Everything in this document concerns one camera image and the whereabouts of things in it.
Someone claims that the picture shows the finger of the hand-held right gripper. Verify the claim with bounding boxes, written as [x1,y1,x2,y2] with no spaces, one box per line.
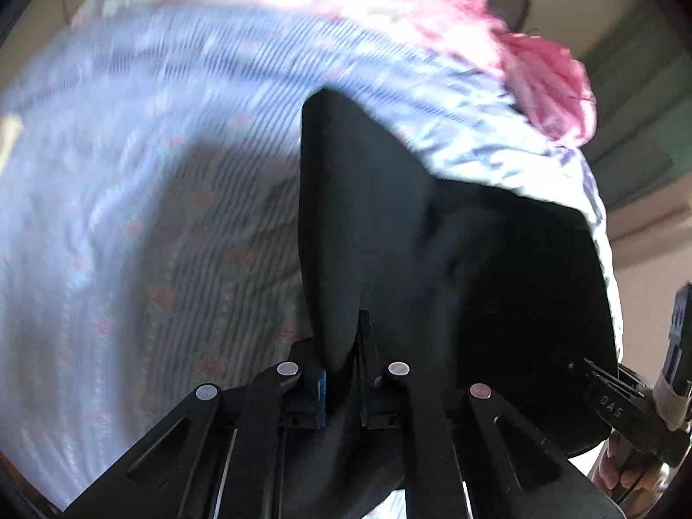
[567,357,647,390]

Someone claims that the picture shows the person's right hand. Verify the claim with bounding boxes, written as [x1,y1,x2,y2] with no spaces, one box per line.
[593,432,652,503]

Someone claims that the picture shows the black pants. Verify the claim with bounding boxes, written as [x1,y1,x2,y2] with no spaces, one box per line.
[281,86,621,519]

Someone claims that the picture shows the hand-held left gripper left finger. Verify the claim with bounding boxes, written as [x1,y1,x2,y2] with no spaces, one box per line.
[64,340,330,519]

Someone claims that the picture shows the pink satin blanket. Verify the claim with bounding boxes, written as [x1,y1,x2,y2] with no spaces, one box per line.
[195,0,599,148]

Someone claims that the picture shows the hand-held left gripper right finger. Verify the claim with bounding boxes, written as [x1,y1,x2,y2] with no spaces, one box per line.
[356,310,624,519]

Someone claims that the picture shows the green curtain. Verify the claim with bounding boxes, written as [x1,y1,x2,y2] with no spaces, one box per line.
[577,0,692,213]

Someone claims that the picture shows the blue striped floral bedsheet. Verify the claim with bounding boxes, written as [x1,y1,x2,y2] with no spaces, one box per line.
[0,0,626,519]

